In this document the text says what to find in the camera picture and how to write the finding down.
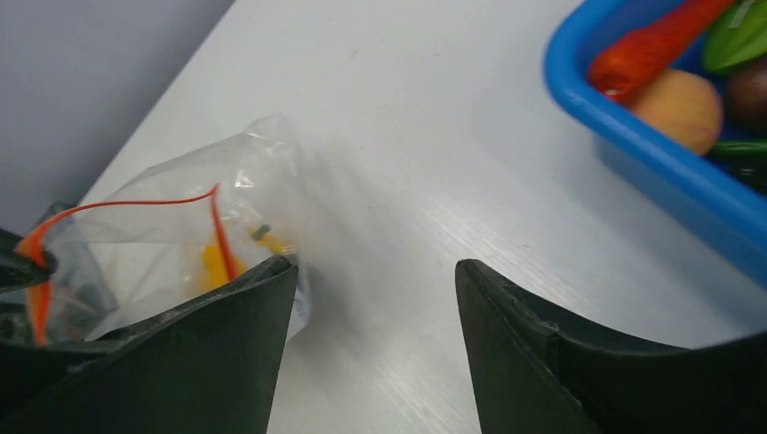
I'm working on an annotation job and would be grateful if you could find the small toy potato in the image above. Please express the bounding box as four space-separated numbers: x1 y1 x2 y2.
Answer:
628 69 724 156

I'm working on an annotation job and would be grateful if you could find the green toy leaf vegetable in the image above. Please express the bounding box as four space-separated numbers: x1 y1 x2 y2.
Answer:
702 1 766 76

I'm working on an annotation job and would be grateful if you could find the yellow toy bell pepper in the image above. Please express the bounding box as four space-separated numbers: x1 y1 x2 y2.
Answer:
195 224 296 295

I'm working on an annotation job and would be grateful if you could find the blue plastic bin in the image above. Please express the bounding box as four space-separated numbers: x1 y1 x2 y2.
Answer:
544 1 766 286

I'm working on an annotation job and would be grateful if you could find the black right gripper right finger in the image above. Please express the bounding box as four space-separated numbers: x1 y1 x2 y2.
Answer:
455 259 766 433

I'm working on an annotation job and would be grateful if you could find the red toy chili pepper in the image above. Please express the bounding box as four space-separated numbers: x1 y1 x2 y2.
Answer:
587 0 734 104

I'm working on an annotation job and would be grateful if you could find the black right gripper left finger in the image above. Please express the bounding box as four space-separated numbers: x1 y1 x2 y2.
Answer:
1 257 298 433

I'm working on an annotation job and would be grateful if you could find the clear zip top bag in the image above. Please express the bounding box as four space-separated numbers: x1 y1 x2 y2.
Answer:
15 116 306 346

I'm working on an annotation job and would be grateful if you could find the green toy chili pepper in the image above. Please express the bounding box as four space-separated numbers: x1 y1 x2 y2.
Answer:
706 138 766 160

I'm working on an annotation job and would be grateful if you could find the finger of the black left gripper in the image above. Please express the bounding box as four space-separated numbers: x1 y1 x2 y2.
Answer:
1 229 58 294

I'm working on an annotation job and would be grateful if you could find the purple toy onion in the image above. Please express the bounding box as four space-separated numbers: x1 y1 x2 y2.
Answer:
724 55 766 135

